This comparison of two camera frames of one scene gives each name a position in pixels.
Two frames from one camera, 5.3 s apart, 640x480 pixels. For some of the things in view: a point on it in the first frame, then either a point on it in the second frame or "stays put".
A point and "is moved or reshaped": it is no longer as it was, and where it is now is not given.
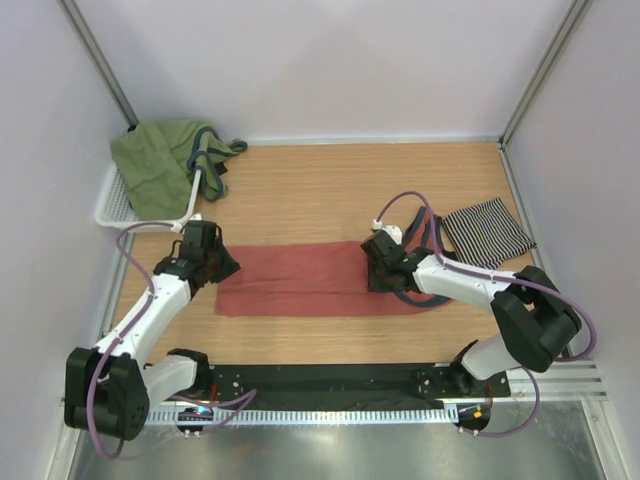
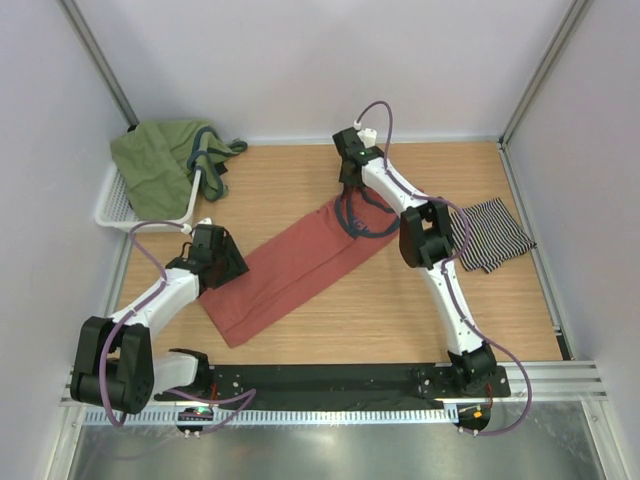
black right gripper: (374, 284) to (344, 180)
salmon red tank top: (321, 278) is moved or reshaped
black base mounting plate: (404, 383) stays put
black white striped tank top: (487, 234) stays put
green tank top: (155, 162) stays put
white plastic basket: (114, 210) stays put
